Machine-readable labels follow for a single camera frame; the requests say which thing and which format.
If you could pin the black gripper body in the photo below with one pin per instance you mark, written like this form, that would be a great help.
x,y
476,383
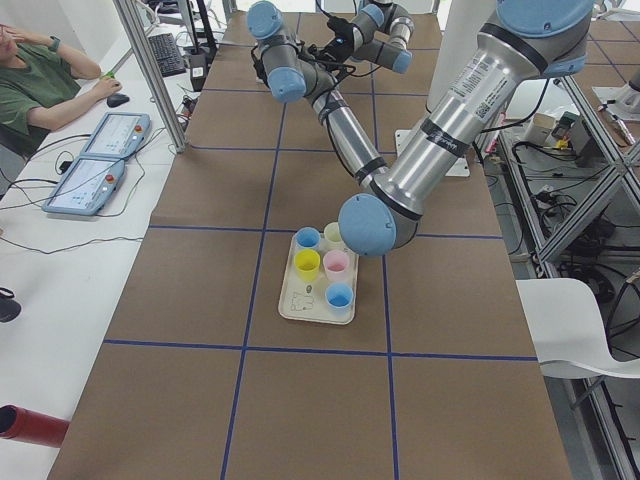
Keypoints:
x,y
333,48

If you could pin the light blue plastic cup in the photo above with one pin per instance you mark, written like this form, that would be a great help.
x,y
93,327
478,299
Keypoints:
x,y
307,238

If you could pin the yellow plastic cup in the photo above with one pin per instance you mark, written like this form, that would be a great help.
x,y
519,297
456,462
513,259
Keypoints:
x,y
307,264

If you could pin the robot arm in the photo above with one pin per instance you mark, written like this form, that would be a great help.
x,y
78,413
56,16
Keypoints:
x,y
520,40
379,33

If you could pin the pale green plastic cup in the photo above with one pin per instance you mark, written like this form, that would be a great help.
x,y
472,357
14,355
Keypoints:
x,y
332,237

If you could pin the pink plastic cup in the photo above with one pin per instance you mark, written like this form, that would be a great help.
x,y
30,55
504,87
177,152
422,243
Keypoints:
x,y
336,265

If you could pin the black keyboard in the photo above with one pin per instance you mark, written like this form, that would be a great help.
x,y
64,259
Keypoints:
x,y
166,54

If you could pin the black computer mouse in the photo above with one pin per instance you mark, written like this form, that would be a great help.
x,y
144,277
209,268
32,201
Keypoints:
x,y
116,100

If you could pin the upper teach pendant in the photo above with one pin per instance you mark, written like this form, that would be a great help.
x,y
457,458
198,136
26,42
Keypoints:
x,y
118,135

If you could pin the teach pendant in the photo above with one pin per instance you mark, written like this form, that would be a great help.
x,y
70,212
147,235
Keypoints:
x,y
118,135
86,186

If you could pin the cream plastic tray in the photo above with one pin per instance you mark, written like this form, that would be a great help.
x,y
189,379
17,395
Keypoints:
x,y
304,301

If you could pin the lower teach pendant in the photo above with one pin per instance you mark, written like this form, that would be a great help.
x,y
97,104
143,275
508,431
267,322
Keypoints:
x,y
86,186

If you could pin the seated person green shirt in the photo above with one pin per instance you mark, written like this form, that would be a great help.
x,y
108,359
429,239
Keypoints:
x,y
45,85

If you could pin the white chair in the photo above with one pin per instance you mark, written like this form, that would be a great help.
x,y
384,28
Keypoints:
x,y
567,330

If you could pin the red cylinder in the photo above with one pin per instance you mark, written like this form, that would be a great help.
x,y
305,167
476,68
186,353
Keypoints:
x,y
27,426

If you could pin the grey aluminium frame post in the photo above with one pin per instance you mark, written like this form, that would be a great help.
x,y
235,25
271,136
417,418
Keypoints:
x,y
141,48

